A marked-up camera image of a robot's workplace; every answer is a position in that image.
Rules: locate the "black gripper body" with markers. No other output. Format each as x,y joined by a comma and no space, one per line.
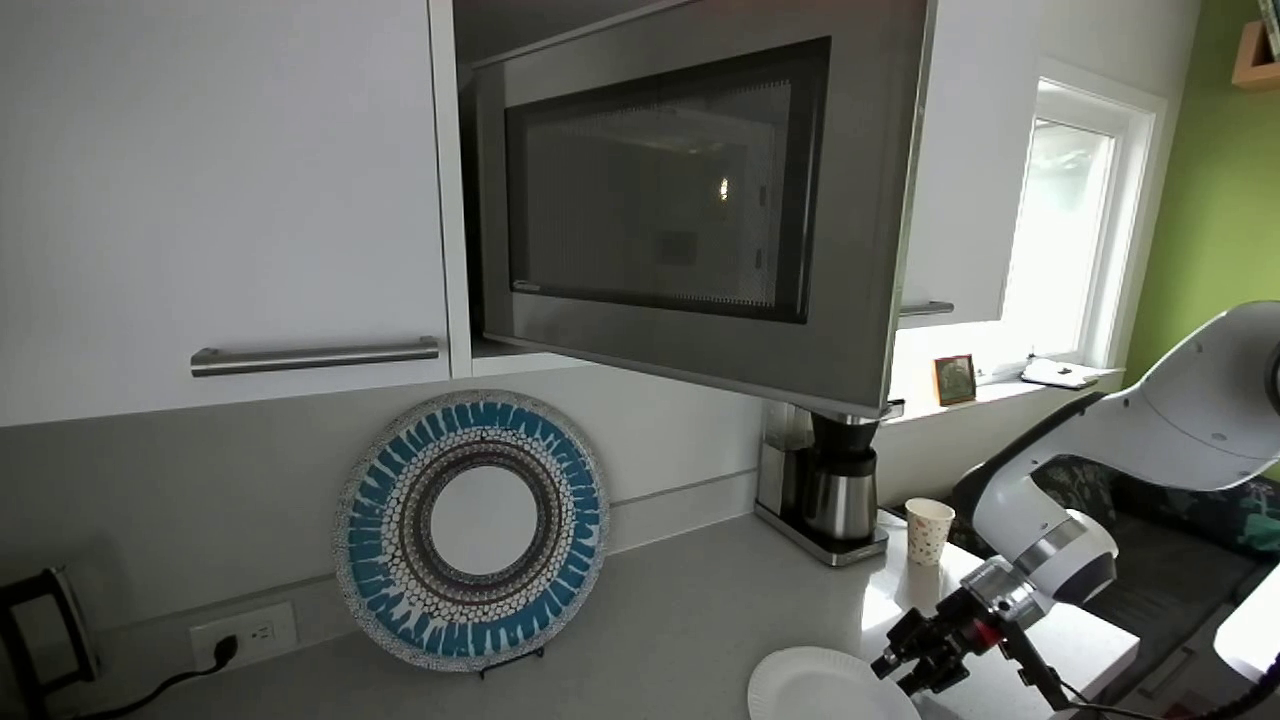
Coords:
991,610

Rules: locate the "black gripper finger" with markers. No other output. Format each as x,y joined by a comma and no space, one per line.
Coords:
922,683
895,662

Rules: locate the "white plate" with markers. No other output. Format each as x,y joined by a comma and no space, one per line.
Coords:
823,684

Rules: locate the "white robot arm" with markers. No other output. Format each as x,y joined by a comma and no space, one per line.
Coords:
1200,417

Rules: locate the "blue patterned decorative plate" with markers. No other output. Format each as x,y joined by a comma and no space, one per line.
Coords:
474,530

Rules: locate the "white paper cup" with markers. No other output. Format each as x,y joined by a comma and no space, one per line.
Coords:
930,525

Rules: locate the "black steel coffee maker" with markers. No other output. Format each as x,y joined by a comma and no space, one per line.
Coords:
823,488

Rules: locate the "white papers on sill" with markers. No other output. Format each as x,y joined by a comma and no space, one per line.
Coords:
1057,373

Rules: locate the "dark picture frame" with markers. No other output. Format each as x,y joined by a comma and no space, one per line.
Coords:
955,382

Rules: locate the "white wall outlet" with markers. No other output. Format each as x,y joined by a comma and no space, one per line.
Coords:
244,637

